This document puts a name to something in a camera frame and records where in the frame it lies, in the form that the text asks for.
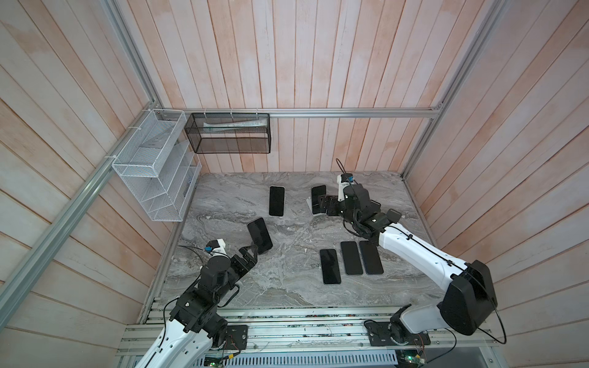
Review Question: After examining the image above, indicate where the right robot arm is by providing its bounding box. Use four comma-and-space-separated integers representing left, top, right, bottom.
310, 176, 498, 345

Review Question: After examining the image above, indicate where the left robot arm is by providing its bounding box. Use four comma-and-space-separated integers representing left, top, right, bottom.
137, 239, 259, 367

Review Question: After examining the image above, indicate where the black mesh basket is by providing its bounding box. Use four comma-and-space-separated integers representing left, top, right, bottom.
184, 112, 271, 154

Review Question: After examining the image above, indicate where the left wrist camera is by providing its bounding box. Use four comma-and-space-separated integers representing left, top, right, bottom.
205, 239, 228, 258

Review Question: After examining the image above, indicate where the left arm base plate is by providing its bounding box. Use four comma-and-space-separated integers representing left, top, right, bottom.
211, 325, 248, 351

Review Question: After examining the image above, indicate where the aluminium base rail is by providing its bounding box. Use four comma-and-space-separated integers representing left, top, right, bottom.
116, 306, 496, 356

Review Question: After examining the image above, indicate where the white wire shelf rack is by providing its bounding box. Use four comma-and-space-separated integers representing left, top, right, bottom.
113, 109, 202, 222

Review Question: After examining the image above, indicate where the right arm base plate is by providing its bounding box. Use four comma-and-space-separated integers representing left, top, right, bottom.
364, 320, 431, 347

